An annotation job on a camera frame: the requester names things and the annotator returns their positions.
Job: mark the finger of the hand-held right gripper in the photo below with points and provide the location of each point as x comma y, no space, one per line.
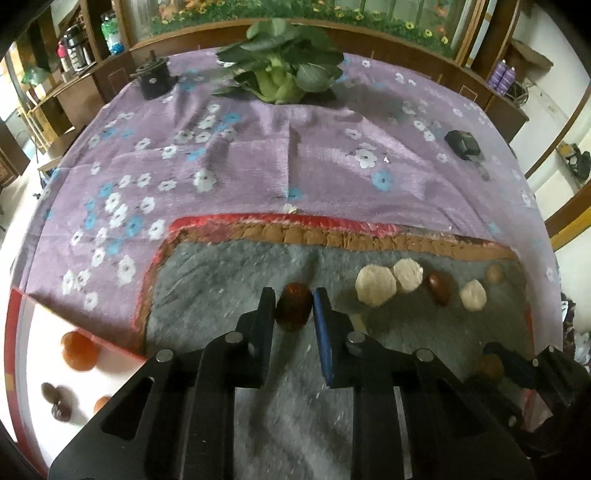
496,401
517,369

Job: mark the silver thermos flask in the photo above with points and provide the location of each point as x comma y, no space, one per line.
77,48

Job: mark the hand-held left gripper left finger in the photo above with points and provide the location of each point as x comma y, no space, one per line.
267,323

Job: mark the small orange fruit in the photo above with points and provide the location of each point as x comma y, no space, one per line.
101,404

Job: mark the brown jujube date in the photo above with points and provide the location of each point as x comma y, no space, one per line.
438,288

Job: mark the purple spray bottle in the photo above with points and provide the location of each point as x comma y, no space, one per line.
509,77
497,74

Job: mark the large white peeled water chestnut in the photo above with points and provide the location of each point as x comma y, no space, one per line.
376,286

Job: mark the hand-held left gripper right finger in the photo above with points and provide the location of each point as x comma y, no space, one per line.
323,341

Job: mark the red jujube date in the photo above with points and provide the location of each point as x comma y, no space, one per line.
292,307

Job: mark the tan longan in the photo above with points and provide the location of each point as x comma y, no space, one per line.
495,273

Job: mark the red box white inside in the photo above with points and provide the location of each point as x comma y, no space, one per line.
46,341

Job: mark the red drink bottle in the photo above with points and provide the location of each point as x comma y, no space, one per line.
63,55

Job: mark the dark brown chestnut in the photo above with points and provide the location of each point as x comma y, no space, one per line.
49,392

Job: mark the small dark dates pair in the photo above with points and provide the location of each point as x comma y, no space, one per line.
61,410

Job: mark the small black motor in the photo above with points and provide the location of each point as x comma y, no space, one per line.
154,81

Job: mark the glass flower display cabinet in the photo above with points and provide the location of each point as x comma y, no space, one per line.
300,14

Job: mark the purple floral blanket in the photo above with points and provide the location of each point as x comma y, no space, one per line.
277,152

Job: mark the green bok choy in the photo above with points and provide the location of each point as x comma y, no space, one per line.
277,83

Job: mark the grey felt mat red border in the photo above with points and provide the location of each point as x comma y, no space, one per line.
221,267

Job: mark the large orange fruit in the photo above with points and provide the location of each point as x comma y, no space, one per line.
81,350

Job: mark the wooden sideboard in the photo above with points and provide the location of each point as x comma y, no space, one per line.
498,110

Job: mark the green blue water bottle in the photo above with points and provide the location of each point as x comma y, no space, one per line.
112,34

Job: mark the small brown nut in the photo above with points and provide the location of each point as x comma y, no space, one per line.
490,367

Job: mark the wooden side shelf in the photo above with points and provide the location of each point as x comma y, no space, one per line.
69,97

